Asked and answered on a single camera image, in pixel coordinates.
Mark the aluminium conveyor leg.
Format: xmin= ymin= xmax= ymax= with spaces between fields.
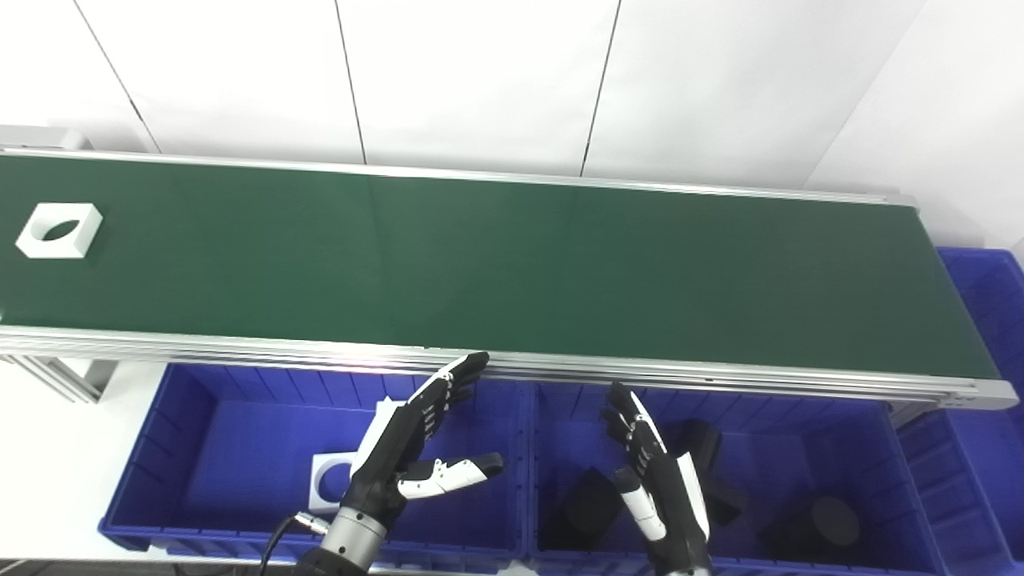
xmin=0 ymin=354 xmax=119 ymax=404

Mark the blue bin with black parts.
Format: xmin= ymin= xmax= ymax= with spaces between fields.
xmin=524 ymin=382 xmax=950 ymax=576

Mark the black cylinder part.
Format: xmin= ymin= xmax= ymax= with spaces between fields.
xmin=760 ymin=496 xmax=862 ymax=562

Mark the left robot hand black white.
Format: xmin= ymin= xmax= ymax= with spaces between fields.
xmin=342 ymin=352 xmax=506 ymax=522

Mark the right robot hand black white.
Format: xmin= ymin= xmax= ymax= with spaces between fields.
xmin=600 ymin=382 xmax=714 ymax=576

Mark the white square part with hole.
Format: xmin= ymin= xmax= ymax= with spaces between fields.
xmin=308 ymin=452 xmax=358 ymax=514
xmin=15 ymin=202 xmax=104 ymax=259

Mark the empty blue bin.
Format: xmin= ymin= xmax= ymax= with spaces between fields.
xmin=894 ymin=246 xmax=1024 ymax=576

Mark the white block part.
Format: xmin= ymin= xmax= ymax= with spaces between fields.
xmin=372 ymin=398 xmax=418 ymax=449

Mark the black block part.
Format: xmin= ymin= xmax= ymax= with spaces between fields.
xmin=678 ymin=420 xmax=750 ymax=526

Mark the black cube part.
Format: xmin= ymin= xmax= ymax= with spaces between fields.
xmin=550 ymin=468 xmax=625 ymax=553

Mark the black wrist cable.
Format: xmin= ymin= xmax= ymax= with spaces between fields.
xmin=256 ymin=512 xmax=330 ymax=576

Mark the blue bin with white parts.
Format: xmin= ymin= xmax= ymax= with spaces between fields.
xmin=98 ymin=364 xmax=534 ymax=574

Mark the green conveyor belt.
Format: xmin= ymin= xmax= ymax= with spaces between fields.
xmin=0 ymin=144 xmax=1021 ymax=413

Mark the grey conveyor end housing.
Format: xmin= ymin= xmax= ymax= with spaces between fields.
xmin=0 ymin=125 xmax=93 ymax=153

